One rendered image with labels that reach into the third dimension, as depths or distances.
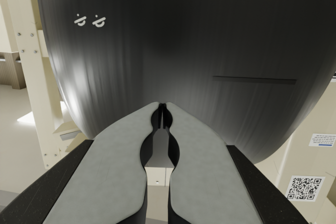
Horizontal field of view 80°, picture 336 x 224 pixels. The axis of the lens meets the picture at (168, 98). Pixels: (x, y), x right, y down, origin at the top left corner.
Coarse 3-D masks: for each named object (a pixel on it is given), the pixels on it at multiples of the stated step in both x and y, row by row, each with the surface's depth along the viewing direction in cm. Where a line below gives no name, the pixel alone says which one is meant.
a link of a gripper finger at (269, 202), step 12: (240, 156) 8; (240, 168) 8; (252, 168) 8; (252, 180) 7; (264, 180) 7; (252, 192) 7; (264, 192) 7; (276, 192) 7; (264, 204) 6; (276, 204) 6; (288, 204) 6; (264, 216) 6; (276, 216) 6; (288, 216) 6; (300, 216) 6
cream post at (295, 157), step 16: (320, 112) 39; (304, 128) 40; (320, 128) 40; (288, 144) 42; (304, 144) 41; (272, 160) 47; (288, 160) 43; (304, 160) 43; (320, 160) 43; (272, 176) 47; (288, 176) 45; (320, 192) 46; (304, 208) 48; (320, 208) 48
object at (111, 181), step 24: (120, 120) 10; (144, 120) 10; (96, 144) 8; (120, 144) 8; (144, 144) 9; (96, 168) 7; (120, 168) 7; (144, 168) 7; (72, 192) 6; (96, 192) 6; (120, 192) 6; (144, 192) 6; (48, 216) 6; (72, 216) 6; (96, 216) 6; (120, 216) 6; (144, 216) 7
